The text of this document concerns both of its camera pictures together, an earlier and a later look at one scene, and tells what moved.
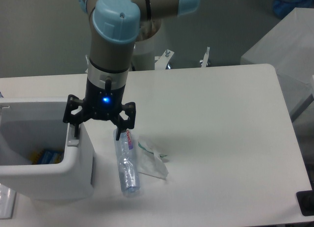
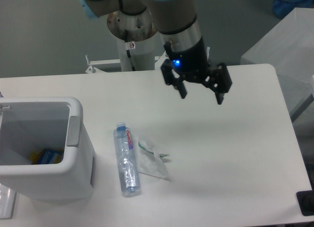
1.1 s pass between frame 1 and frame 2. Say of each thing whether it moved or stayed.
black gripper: moved
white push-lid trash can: stayed
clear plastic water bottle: stayed
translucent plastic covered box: stayed
